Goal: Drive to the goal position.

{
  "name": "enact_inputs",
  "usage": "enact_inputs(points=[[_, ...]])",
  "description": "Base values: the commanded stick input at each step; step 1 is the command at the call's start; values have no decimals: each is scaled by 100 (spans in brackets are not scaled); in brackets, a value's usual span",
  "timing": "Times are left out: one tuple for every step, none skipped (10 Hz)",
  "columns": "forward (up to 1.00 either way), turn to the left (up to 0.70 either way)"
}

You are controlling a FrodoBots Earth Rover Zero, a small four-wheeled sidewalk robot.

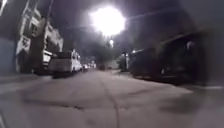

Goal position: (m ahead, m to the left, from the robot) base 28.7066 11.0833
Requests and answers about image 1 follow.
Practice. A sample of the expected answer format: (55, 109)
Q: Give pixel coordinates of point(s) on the grey concrete road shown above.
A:
(100, 100)

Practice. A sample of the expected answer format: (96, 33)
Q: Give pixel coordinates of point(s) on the white parked vehicle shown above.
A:
(65, 62)

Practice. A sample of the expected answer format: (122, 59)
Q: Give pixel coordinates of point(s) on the pale multi-storey building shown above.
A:
(33, 40)

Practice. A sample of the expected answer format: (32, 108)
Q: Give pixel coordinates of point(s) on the dark fence wall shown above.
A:
(163, 61)

